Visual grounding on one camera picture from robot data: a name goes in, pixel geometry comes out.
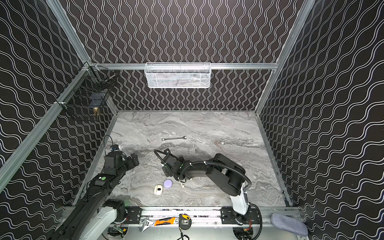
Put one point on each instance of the grey cloth pad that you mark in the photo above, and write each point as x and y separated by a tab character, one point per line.
289	224

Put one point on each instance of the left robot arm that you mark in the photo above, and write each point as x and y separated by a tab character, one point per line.
100	187

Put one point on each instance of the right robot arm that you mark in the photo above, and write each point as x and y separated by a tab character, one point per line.
226	175

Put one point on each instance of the orange adjustable wrench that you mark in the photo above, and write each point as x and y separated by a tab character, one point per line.
161	222

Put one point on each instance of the brass padlock in basket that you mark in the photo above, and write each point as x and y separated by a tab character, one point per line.
96	112

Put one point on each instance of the black wire basket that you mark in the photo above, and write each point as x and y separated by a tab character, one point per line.
92	91

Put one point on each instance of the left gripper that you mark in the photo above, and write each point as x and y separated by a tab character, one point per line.
130	160

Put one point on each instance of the white wire mesh basket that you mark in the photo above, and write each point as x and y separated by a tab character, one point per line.
178	75

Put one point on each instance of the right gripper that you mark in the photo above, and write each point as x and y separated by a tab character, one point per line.
169	163

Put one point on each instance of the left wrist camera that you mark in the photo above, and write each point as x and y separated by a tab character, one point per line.
115	148

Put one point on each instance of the black yellow tape measure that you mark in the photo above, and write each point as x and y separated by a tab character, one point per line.
185	222

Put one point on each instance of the silver combination wrench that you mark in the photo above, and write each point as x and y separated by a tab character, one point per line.
177	138

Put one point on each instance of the purple earbud charging case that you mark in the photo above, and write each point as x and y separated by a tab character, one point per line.
168	184

